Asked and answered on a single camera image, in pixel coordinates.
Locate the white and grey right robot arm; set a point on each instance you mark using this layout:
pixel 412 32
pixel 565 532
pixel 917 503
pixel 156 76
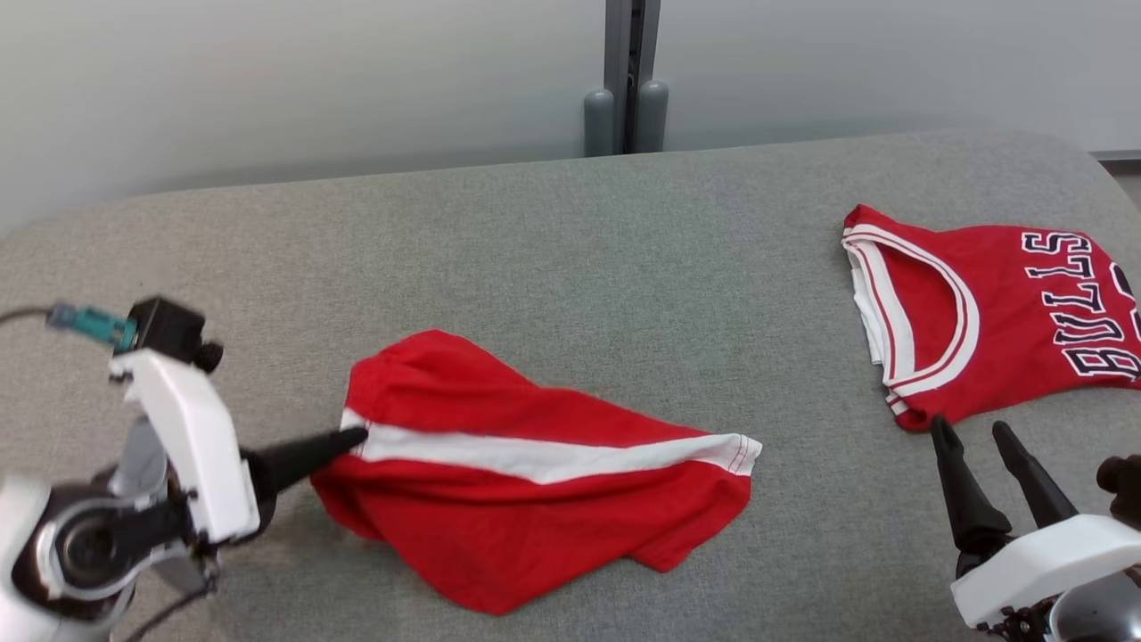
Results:
pixel 1096 615

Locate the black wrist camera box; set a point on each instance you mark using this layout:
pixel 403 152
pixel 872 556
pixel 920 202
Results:
pixel 1125 486
pixel 169 325

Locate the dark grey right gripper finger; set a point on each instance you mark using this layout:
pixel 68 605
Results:
pixel 970 499
pixel 1038 486

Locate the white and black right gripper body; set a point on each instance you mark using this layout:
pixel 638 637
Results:
pixel 1043 566

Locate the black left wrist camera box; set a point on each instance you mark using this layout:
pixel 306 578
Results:
pixel 169 325

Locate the grey metal partition post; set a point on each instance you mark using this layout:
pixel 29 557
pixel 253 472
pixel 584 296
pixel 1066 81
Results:
pixel 628 71

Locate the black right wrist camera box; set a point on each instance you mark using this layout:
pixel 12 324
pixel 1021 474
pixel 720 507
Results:
pixel 1125 486

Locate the red shorts with white stripe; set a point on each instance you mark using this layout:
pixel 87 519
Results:
pixel 499 535

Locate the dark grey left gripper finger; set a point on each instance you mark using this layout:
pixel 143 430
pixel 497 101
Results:
pixel 299 459

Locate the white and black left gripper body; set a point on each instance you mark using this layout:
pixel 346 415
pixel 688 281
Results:
pixel 196 446

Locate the red and white basketball jersey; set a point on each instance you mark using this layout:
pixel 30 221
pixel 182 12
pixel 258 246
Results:
pixel 1007 330

